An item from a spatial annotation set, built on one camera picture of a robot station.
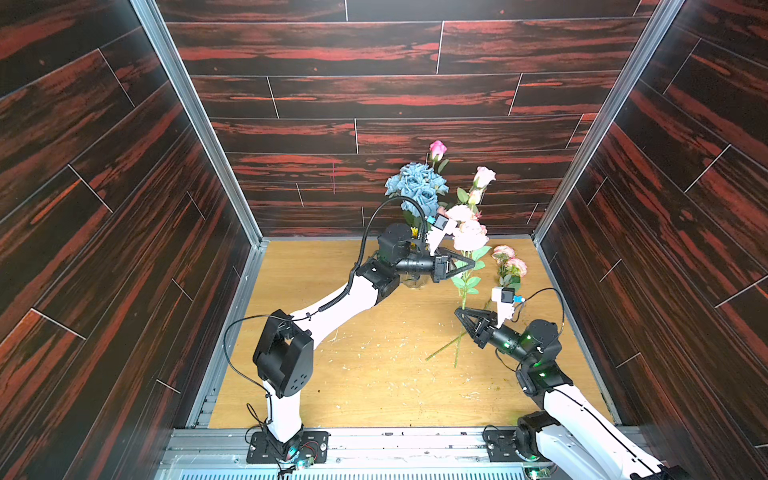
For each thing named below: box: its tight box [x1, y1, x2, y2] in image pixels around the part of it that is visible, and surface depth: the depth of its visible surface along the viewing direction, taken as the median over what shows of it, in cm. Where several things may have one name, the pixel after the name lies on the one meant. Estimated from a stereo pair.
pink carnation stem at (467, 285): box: [452, 246, 492, 368], surface depth 69 cm
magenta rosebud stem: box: [429, 140, 450, 175], surface depth 91 cm
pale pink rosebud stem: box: [457, 165, 497, 208], surface depth 80 cm
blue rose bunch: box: [385, 162, 449, 217], surface depth 87 cm
